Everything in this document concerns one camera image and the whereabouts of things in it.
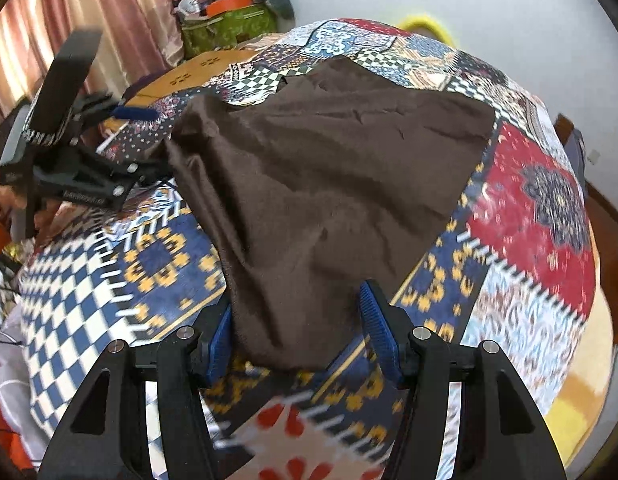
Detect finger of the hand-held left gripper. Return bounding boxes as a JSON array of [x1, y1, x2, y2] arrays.
[[101, 104, 157, 123], [128, 159, 177, 187]]

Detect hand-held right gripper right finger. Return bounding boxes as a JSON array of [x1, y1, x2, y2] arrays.
[[358, 280, 570, 480]]

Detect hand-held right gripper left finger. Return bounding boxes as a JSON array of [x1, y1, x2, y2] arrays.
[[36, 302, 234, 480]]

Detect brown t-shirt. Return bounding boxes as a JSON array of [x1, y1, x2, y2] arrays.
[[164, 57, 497, 373]]

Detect wooden lap desk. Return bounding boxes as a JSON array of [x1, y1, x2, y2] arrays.
[[131, 49, 262, 103]]

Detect pink striped curtain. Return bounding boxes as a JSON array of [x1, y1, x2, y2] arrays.
[[0, 0, 190, 116]]

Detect green fabric bag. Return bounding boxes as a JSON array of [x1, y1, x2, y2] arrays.
[[181, 4, 278, 60]]

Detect orange box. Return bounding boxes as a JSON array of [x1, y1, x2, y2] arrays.
[[205, 0, 254, 18]]

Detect patchwork printed blanket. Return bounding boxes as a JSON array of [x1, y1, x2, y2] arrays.
[[19, 17, 602, 480]]

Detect yellow bed sheet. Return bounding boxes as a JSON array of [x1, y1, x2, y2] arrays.
[[534, 240, 617, 476]]

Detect white and orange cloth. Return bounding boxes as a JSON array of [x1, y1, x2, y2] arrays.
[[0, 255, 54, 471]]

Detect yellow hoop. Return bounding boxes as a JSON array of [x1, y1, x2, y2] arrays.
[[396, 10, 457, 43]]

